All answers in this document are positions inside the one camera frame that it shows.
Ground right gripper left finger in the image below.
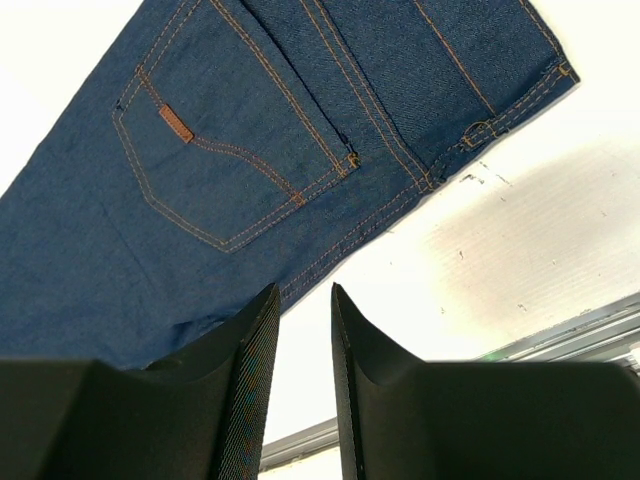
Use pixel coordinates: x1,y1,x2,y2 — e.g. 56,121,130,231
1,284,280,479

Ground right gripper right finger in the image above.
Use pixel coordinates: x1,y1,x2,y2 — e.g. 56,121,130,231
331,285,639,479

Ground dark blue denim trousers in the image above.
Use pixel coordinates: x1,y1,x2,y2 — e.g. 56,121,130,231
1,1,579,369

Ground aluminium frame rail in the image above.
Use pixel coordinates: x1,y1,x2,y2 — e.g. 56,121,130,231
260,293,639,473

